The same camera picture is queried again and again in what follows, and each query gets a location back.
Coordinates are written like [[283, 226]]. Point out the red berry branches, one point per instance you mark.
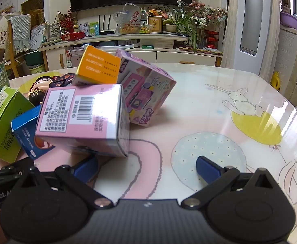
[[66, 20]]

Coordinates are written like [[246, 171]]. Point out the light green bucket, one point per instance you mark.
[[36, 70]]

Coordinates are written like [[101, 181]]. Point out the blue box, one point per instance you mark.
[[28, 132]]

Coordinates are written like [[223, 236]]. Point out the white curtain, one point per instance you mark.
[[229, 25]]

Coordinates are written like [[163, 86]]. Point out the red vase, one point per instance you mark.
[[211, 39]]

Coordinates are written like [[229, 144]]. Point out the pink artificial flowers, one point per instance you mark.
[[207, 12]]

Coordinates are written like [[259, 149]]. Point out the white router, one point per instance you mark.
[[107, 24]]

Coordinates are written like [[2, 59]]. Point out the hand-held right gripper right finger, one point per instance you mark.
[[209, 169]]

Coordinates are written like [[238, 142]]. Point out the framed picture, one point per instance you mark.
[[154, 24]]

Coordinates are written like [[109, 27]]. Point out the potted green plant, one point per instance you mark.
[[180, 24]]

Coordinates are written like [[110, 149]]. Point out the green box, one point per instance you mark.
[[3, 127]]

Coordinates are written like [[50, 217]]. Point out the pink barcode box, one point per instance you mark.
[[82, 117]]

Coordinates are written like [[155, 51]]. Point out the small green packet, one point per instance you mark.
[[147, 47]]

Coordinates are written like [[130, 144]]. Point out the dark patterned box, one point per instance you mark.
[[62, 80]]

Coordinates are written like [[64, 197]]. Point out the orange box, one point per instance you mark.
[[97, 66]]

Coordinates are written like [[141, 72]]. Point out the clear plastic snack bag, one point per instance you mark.
[[127, 20]]

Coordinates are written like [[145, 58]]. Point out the green carton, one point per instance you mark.
[[94, 29]]

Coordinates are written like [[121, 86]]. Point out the purple basin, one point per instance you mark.
[[290, 21]]

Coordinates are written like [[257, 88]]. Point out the black-haired doll figure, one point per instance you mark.
[[38, 91]]

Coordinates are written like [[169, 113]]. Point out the white medicine box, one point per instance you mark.
[[84, 30]]

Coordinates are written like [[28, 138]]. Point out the yellow bottle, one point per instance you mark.
[[275, 81]]

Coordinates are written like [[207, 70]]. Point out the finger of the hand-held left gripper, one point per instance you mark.
[[3, 174]]

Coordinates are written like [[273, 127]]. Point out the white tower air conditioner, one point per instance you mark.
[[252, 25]]

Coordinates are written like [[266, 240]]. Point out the cream tv cabinet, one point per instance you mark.
[[168, 54]]

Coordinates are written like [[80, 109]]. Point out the wooden chair with lace cover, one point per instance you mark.
[[19, 30]]

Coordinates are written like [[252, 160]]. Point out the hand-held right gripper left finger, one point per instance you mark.
[[86, 167]]

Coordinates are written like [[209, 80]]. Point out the dark green bin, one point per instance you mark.
[[34, 57]]

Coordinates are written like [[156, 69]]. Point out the pink purple toy kitchen box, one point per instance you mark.
[[148, 89]]

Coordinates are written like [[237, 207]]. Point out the red snack packet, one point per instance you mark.
[[73, 36]]

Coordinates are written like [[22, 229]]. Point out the white paper sheets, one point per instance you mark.
[[38, 38]]

